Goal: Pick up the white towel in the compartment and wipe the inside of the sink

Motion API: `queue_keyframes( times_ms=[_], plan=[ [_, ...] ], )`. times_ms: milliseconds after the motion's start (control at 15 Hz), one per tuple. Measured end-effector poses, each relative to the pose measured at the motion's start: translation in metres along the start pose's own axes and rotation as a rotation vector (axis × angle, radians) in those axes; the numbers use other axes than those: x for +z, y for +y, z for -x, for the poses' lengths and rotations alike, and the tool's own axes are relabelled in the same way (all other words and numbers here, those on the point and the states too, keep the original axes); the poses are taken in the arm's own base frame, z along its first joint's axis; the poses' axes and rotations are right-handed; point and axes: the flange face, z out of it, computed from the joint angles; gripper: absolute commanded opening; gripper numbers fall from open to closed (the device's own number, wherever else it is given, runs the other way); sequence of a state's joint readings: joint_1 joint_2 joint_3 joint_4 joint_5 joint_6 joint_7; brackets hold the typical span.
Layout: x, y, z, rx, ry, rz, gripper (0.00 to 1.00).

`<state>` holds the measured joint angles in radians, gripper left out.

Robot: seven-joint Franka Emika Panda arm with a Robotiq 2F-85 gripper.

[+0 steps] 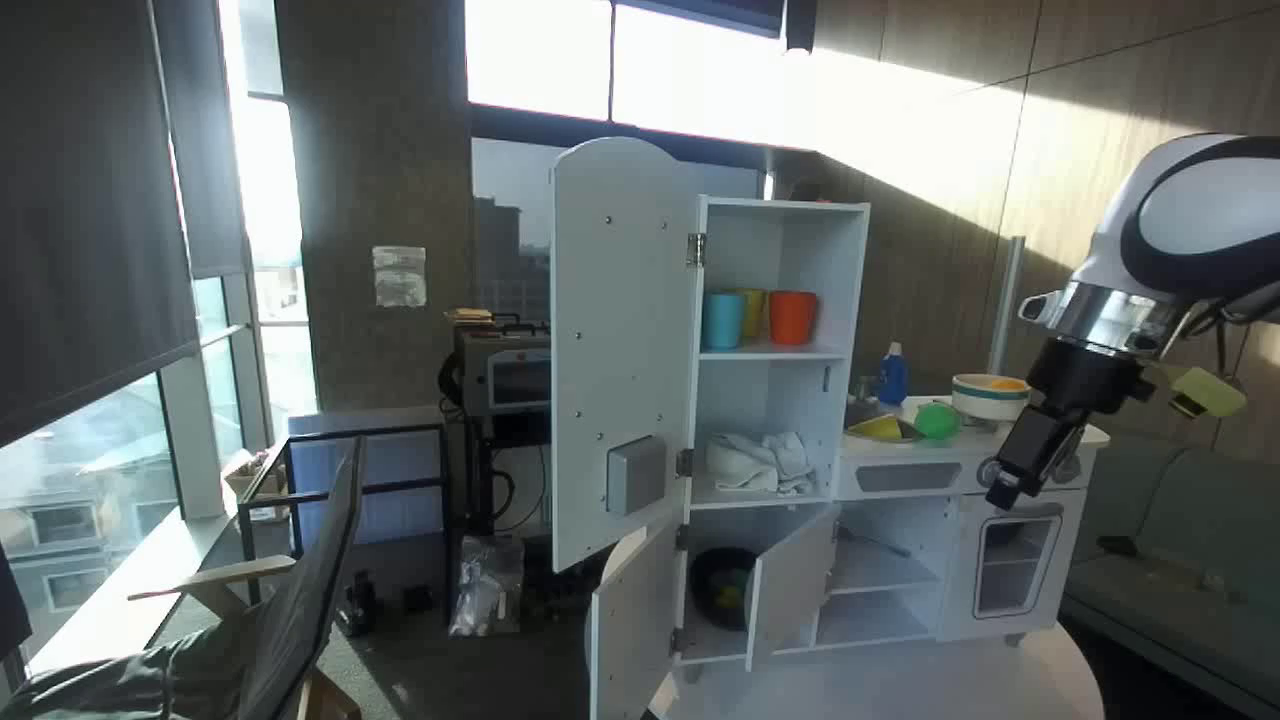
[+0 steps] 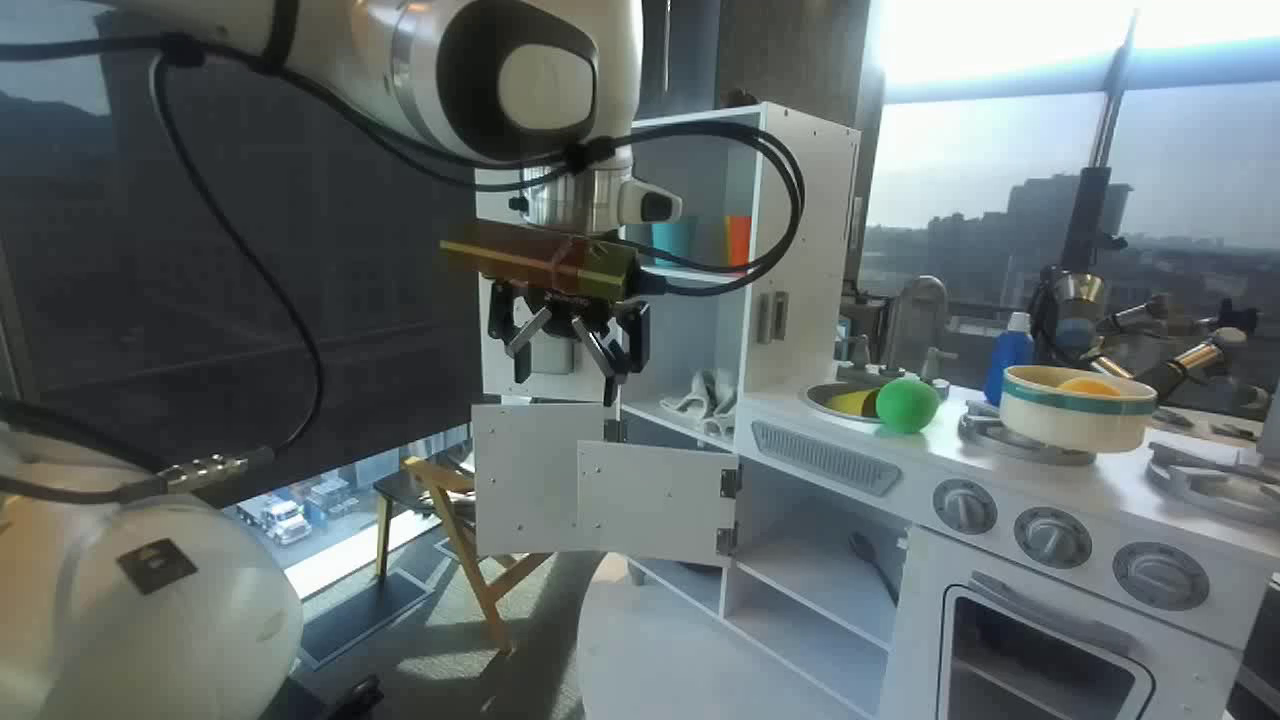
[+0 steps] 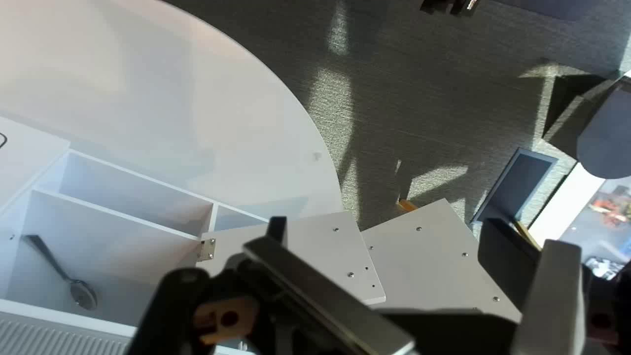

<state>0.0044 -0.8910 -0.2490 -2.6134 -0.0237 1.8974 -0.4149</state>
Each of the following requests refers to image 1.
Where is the white toy oven door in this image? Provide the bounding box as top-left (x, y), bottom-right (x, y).
top-left (968, 496), bottom-right (1070, 624)

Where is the green round toy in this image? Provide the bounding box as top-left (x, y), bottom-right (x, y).
top-left (911, 401), bottom-right (965, 445)

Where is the white lower cabinet door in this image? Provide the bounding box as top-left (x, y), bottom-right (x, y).
top-left (584, 514), bottom-right (690, 720)
top-left (739, 504), bottom-right (840, 675)

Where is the white towel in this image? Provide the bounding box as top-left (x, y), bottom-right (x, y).
top-left (698, 425), bottom-right (824, 499)

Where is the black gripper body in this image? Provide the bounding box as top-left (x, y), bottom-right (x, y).
top-left (1002, 335), bottom-right (1159, 472)

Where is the white toy kitchen cabinet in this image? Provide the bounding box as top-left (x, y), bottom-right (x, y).
top-left (671, 194), bottom-right (1113, 675)

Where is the blue cup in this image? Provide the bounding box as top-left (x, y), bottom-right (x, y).
top-left (698, 292), bottom-right (747, 357)

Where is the cardboard box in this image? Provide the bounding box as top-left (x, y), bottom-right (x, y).
top-left (214, 445), bottom-right (295, 514)

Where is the orange cup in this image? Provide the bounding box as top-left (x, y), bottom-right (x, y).
top-left (764, 287), bottom-right (824, 350)

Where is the black pot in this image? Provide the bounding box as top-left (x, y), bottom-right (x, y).
top-left (689, 544), bottom-right (761, 631)

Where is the clear plastic bag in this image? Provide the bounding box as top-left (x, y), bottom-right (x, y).
top-left (448, 531), bottom-right (528, 640)

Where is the yellow green cup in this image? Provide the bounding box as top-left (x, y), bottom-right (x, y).
top-left (739, 287), bottom-right (772, 347)

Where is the yellow sponge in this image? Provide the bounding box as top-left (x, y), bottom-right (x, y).
top-left (852, 410), bottom-right (911, 445)

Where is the blue bottle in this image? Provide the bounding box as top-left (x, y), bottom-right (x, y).
top-left (877, 341), bottom-right (911, 410)

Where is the dark roller blind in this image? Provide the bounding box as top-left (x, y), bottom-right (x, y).
top-left (0, 0), bottom-right (256, 450)

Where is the paper sheet on wall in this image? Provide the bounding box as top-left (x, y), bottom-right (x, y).
top-left (368, 239), bottom-right (432, 312)

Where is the dark bottle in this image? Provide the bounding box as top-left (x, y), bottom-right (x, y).
top-left (349, 566), bottom-right (381, 631)

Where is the grey door handle block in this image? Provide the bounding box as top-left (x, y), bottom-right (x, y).
top-left (598, 432), bottom-right (666, 520)

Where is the black electronic device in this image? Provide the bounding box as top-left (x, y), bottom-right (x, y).
top-left (452, 324), bottom-right (550, 432)

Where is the tall white cabinet door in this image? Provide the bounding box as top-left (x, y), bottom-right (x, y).
top-left (549, 131), bottom-right (703, 574)

